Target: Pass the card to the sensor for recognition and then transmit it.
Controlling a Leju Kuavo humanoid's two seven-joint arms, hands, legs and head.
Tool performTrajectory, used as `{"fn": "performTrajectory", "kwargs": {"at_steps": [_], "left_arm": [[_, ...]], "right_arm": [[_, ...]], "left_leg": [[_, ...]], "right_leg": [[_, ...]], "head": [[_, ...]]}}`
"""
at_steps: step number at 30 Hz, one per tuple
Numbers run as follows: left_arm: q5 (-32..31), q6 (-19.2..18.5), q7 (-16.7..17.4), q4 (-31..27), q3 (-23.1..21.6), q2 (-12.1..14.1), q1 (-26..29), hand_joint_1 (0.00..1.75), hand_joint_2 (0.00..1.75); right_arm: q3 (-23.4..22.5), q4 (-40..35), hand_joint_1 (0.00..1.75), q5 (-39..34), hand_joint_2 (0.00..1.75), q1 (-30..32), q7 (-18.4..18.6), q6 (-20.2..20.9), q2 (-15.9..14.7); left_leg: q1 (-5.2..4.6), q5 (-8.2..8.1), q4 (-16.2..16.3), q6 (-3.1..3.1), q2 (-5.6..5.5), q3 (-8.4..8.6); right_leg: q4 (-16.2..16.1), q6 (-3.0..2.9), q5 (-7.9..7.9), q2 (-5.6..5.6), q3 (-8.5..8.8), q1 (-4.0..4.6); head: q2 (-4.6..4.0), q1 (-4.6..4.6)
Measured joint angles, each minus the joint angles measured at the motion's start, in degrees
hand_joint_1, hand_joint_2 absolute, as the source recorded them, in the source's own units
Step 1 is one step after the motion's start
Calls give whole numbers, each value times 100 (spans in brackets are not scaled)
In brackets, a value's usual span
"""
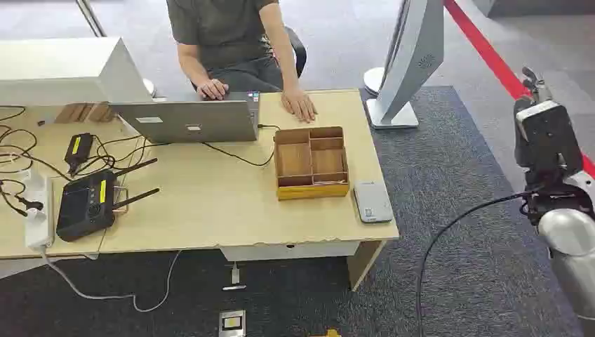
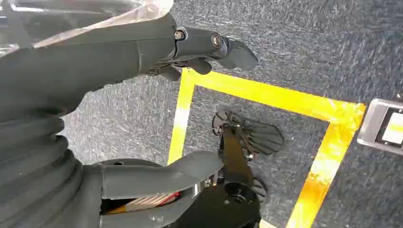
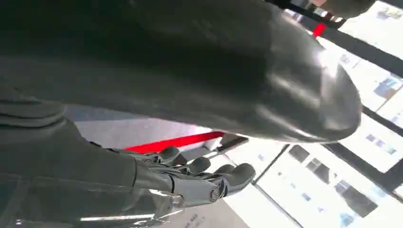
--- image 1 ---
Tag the person's right hand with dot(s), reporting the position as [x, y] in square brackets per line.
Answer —
[213, 89]

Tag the black adapter with yellow label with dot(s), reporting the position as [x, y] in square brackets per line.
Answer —
[79, 150]

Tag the black office chair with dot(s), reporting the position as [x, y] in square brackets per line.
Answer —
[298, 51]

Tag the yellow floor tape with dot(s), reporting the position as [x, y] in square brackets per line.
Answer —
[327, 333]

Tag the large white box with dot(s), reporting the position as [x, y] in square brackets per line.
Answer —
[65, 69]

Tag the metal pole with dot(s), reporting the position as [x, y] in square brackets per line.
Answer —
[90, 17]

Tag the person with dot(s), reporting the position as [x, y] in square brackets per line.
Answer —
[218, 28]

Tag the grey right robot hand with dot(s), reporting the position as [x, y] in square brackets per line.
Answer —
[551, 144]

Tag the person's left hand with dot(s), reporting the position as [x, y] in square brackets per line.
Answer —
[298, 104]

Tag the red floor tape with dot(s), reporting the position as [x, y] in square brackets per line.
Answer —
[488, 51]

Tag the grey flat power bank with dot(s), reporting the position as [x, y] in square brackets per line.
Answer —
[373, 202]

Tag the wooden block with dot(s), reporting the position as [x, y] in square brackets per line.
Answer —
[86, 113]

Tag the black remote controller with antennas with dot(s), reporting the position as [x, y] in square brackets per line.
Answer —
[86, 209]

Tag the silver laptop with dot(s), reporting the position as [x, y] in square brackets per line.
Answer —
[186, 122]

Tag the white kiosk stand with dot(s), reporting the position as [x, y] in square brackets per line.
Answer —
[409, 60]

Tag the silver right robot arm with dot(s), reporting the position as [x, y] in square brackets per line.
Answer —
[571, 242]

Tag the wooden compartment box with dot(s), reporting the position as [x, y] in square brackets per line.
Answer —
[310, 163]

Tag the white power strip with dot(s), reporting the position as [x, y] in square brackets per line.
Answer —
[39, 218]

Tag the pale wooden desk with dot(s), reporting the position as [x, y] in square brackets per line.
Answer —
[223, 200]

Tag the black plug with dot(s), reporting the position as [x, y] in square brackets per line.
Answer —
[29, 203]

